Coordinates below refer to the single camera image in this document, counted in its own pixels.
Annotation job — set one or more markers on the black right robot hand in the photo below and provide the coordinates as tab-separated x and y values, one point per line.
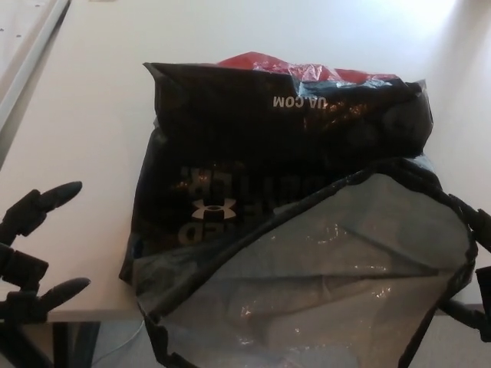
485	287

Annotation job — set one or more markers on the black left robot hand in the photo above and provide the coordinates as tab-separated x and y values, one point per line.
23	264

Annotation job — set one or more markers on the black Under Armour plastic bag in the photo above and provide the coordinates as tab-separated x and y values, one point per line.
249	153

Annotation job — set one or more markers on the black desk frame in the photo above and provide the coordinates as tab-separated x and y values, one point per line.
76	345

